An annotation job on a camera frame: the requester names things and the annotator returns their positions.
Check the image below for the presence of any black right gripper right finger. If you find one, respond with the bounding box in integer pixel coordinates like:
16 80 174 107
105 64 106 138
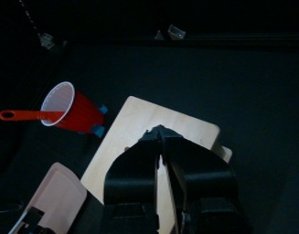
158 124 253 234

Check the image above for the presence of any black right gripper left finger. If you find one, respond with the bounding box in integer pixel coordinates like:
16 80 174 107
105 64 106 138
103 123 165 234

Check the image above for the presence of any pink plastic plate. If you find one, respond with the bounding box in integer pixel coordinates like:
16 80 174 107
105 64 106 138
7 162 89 234

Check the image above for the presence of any light wooden cutting board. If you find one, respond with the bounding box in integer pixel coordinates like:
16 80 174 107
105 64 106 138
79 95 234 234

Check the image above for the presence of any blue cup holder base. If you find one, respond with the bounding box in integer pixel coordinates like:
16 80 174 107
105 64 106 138
78 104 110 139

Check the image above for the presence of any red plastic cup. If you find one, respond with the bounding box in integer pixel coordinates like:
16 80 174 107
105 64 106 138
39 80 107 135

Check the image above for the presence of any red plastic utensil handle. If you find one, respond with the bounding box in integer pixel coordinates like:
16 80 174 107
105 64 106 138
0 110 66 122

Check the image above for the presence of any black aluminium frame rail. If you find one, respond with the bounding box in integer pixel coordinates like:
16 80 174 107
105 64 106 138
183 32 299 44

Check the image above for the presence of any silver metal corner bracket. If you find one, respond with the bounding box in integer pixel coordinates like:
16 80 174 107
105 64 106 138
154 24 187 41
36 32 56 50

